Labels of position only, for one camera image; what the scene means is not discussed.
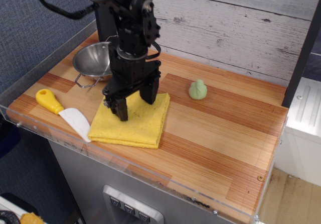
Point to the black vertical post left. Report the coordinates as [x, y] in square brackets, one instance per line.
[105, 23]

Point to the clear acrylic table guard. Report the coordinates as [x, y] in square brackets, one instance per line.
[215, 154]

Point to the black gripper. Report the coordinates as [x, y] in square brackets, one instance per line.
[128, 77]

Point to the metal bowl with handles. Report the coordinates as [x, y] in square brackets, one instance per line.
[93, 61]

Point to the black vertical post right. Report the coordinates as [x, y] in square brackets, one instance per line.
[303, 58]

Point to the yellow cloth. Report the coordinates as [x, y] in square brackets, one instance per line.
[142, 129]

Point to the green plush toy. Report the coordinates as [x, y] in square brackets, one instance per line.
[198, 90]

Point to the grey toy fridge cabinet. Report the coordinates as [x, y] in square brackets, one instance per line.
[117, 184]

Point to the yellow black object bottom left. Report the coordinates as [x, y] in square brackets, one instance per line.
[26, 218]

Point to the white toy sink unit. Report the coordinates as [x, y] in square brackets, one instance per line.
[298, 153]

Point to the silver dispenser button panel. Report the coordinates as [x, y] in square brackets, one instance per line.
[126, 209]

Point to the yellow handled white knife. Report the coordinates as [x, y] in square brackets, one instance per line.
[72, 116]

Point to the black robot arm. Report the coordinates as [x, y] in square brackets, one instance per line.
[136, 27]

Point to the black vertical post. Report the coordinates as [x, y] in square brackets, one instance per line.
[303, 58]
[105, 23]

